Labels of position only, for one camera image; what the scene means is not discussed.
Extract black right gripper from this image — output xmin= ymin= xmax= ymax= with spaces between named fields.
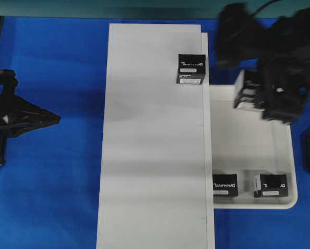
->
xmin=258 ymin=58 xmax=310 ymax=125

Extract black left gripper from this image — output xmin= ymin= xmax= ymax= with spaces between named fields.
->
xmin=0 ymin=70 xmax=61 ymax=137

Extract black box with white label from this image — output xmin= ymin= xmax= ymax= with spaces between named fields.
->
xmin=233 ymin=70 xmax=265 ymax=112

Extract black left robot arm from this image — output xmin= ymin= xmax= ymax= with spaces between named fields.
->
xmin=0 ymin=16 xmax=61 ymax=167

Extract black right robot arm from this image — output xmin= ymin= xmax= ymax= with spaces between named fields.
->
xmin=214 ymin=3 xmax=310 ymax=124

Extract white plastic tray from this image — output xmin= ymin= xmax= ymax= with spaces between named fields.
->
xmin=209 ymin=85 xmax=298 ymax=210

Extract black box on base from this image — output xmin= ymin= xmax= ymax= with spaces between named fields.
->
xmin=176 ymin=54 xmax=206 ymax=85

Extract black box in tray right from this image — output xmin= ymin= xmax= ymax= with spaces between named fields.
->
xmin=253 ymin=174 xmax=288 ymax=198

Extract black box in tray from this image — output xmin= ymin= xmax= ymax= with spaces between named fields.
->
xmin=253 ymin=174 xmax=288 ymax=198
xmin=212 ymin=174 xmax=238 ymax=197

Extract black box in tray left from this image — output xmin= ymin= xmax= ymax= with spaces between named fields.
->
xmin=212 ymin=174 xmax=238 ymax=197

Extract white raised base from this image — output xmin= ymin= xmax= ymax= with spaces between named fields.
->
xmin=96 ymin=23 xmax=215 ymax=248

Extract blue table cloth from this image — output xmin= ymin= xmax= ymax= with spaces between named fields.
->
xmin=0 ymin=17 xmax=310 ymax=248

